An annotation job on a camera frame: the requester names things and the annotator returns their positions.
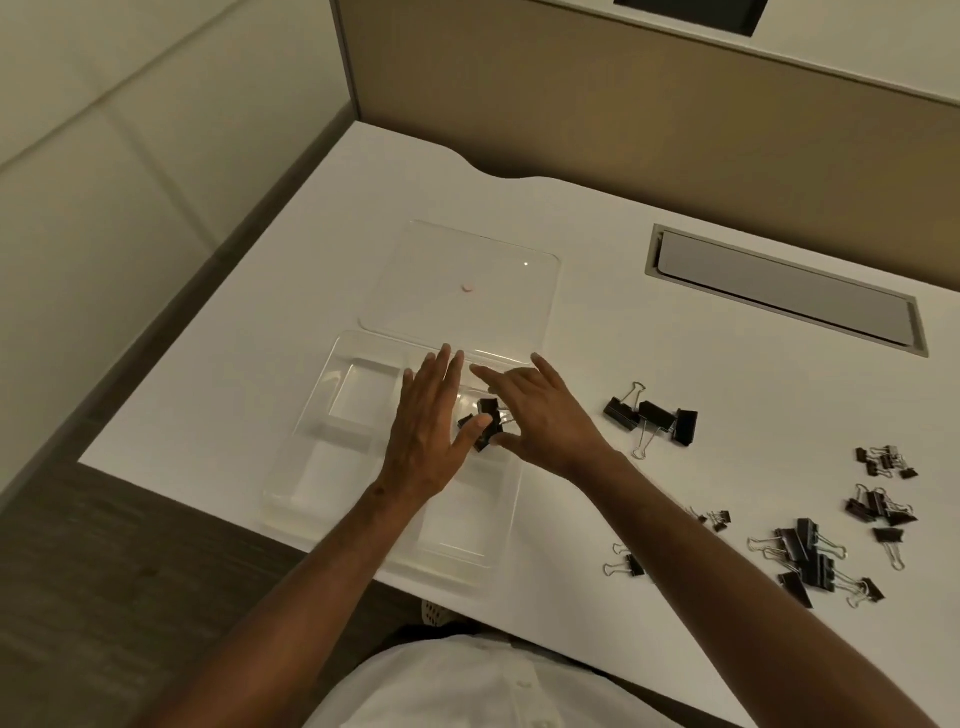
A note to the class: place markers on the person's left hand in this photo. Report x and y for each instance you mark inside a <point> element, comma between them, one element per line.
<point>424,435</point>

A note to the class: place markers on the person's right hand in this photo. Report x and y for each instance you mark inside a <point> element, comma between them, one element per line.
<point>551,424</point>

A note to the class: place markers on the person's left little finger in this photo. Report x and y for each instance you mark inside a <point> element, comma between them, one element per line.
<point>409,390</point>

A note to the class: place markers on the person's left middle finger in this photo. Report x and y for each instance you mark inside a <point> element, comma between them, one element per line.
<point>442,371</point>

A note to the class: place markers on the person's left thumb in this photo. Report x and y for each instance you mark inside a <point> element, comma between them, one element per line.
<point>472,433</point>

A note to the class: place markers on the person's right thumb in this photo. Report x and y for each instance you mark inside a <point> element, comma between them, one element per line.
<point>511,442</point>

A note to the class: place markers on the person's left forearm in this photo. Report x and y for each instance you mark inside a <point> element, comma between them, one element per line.
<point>300,592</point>

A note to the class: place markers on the person's right forearm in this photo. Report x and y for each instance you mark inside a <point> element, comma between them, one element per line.
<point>750,585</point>

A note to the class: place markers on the clear plastic compartment tray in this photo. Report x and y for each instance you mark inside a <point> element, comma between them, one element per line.
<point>337,465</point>

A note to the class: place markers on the clear plastic lid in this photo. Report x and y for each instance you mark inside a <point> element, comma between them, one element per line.
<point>450,262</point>

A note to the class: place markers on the large black binder clip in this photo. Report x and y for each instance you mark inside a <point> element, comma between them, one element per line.
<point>686,426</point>
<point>657,414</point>
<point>621,412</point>

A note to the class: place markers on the small black binder clip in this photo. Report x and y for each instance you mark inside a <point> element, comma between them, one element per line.
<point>634,565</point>
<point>718,519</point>

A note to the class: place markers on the white perforated shoe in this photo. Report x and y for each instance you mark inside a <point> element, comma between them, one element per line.
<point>436,613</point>

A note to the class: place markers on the white shirt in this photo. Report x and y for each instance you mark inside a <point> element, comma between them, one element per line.
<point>480,686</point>

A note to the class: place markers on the scattered pile of binder clips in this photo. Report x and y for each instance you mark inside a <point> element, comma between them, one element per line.
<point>806,551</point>

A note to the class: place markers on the beige desk partition panel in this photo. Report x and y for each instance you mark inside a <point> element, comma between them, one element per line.
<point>675,127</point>

